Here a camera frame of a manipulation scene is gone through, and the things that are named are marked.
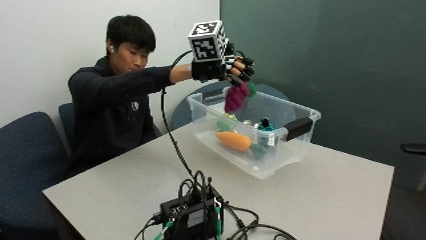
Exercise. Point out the white earbud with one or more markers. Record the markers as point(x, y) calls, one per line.
point(110, 49)

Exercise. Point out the clear plastic storage bin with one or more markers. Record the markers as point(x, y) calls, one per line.
point(266, 156)

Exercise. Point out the black electronics box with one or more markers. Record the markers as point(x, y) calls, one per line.
point(194, 218)

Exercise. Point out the the person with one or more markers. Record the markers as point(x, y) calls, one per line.
point(110, 110)

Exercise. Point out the orange plush carrot toy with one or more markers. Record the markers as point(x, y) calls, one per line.
point(234, 140)

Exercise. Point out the dark blue office chair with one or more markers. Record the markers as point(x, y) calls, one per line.
point(26, 166)
point(181, 111)
point(66, 123)

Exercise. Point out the black chair armrest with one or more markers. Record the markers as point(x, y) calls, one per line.
point(414, 148)

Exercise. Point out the green plush toy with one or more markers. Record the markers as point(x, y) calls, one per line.
point(223, 126)

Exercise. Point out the white cube with black markers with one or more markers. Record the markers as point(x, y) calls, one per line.
point(206, 41)

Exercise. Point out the purple plush eggplant toy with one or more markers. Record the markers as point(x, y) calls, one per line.
point(234, 96)

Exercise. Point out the teal and black toy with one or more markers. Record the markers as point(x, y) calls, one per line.
point(266, 124)

